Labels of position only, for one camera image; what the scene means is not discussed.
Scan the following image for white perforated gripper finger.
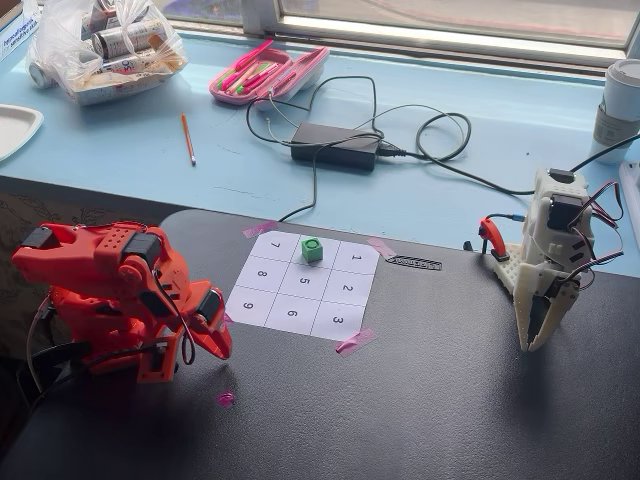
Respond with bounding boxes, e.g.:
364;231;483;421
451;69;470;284
514;294;533;352

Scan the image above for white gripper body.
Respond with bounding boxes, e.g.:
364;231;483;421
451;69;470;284
514;262;584;302

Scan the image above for white smooth gripper finger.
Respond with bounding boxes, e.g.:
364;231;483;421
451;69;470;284
528;289;574;352

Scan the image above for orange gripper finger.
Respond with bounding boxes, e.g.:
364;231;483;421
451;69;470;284
207;314;234;359
188;319;219;354

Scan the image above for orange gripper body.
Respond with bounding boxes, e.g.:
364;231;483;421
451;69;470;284
192;282;225;326

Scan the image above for green cube with ring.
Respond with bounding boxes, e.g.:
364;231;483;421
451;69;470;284
300;236;325;264

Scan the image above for white numbered grid paper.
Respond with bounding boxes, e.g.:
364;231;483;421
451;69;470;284
233;230;381;343

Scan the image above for orange table clamp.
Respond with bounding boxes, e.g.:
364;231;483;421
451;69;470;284
478;216;510;262

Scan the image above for white power strip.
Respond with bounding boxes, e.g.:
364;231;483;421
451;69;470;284
618;159;640;216

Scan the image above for black table clamp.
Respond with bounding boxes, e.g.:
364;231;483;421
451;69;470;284
29;341;94;399

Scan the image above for orange pencil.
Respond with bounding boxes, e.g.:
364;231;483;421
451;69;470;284
180;112;197;167

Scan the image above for white paper coffee cup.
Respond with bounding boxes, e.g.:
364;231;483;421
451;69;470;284
591;58;640;165

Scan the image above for black power adapter brick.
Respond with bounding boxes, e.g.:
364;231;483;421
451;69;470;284
290;122;382;172

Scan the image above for pink open pencil case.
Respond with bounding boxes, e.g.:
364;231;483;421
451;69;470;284
208;45;331;112

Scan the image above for pink pen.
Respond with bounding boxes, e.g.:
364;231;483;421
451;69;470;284
234;38;275;71

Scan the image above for white paper plate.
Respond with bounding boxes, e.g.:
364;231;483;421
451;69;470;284
0;103;45;164

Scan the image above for printed silver can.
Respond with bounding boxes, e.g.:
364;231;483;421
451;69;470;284
92;19;170;60

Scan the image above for small silver can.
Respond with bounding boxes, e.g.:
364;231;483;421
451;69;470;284
27;60;57;90

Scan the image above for clear plastic bag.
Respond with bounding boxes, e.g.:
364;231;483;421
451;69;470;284
25;0;190;106

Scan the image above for white blue printed box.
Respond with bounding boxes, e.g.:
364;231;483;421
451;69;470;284
0;0;42;64

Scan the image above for black wire on orange arm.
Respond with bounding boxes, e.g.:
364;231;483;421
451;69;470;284
149;264;197;366

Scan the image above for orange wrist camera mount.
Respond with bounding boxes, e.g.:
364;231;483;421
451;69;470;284
137;337;181;385

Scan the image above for red black servo wires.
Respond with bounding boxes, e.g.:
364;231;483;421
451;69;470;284
567;180;626;292

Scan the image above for black cable of white arm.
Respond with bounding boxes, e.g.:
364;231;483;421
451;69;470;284
569;132;640;175

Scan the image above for black adapter mains cable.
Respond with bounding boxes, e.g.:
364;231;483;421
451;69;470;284
377;104;537;196

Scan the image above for black adapter output cable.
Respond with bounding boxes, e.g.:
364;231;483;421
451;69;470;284
244;75;381;224

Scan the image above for thin white cable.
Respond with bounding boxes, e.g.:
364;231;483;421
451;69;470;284
266;88;297;147

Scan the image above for window frame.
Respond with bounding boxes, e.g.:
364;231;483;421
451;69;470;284
164;0;640;71

